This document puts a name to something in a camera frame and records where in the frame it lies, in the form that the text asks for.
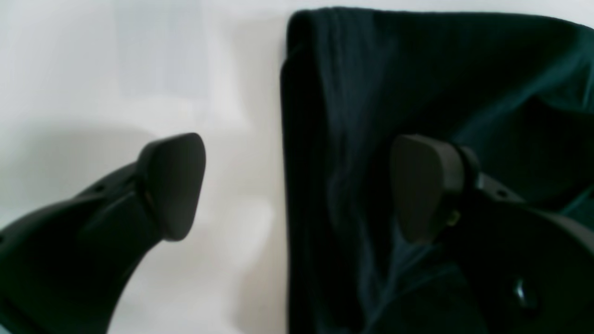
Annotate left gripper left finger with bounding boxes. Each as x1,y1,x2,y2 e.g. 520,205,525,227
0,133,206,334

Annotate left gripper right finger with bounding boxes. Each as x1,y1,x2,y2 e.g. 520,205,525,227
390,135,594,334

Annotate black T-shirt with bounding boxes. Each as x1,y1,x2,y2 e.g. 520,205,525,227
281,7,593,334

